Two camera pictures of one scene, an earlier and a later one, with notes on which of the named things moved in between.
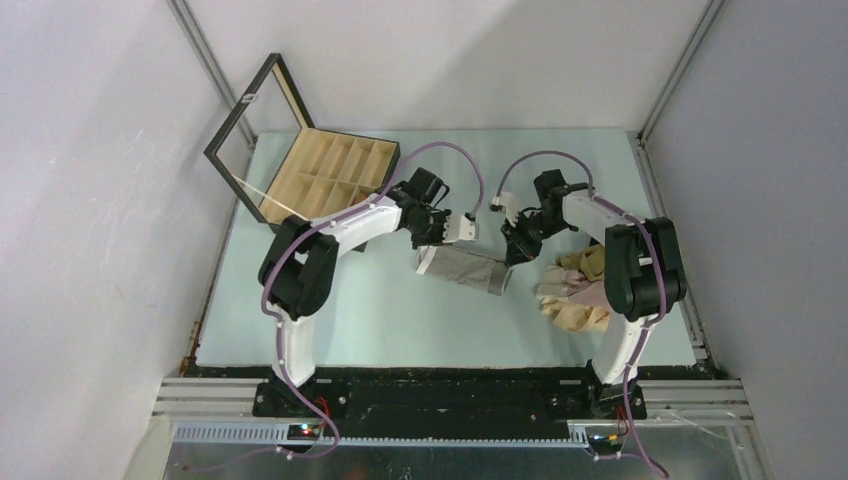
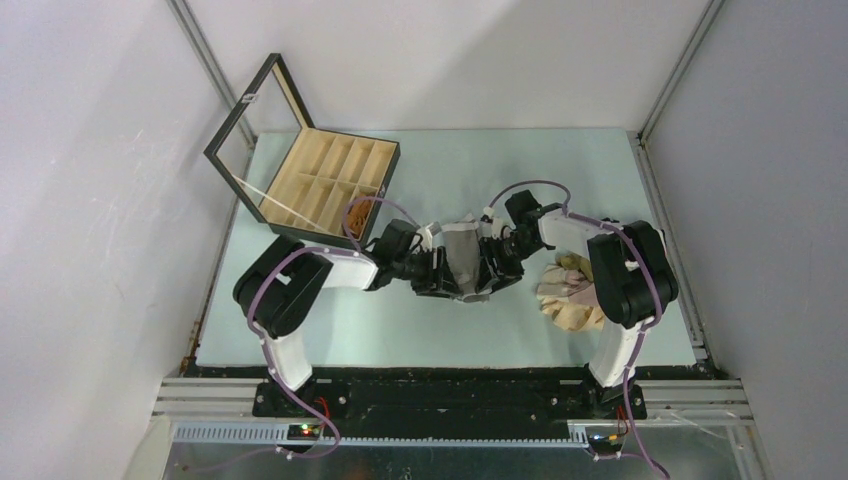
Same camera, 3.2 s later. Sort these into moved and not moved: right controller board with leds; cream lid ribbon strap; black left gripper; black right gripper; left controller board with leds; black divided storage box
Moved: black left gripper; black right gripper
Not moved: right controller board with leds; left controller board with leds; cream lid ribbon strap; black divided storage box
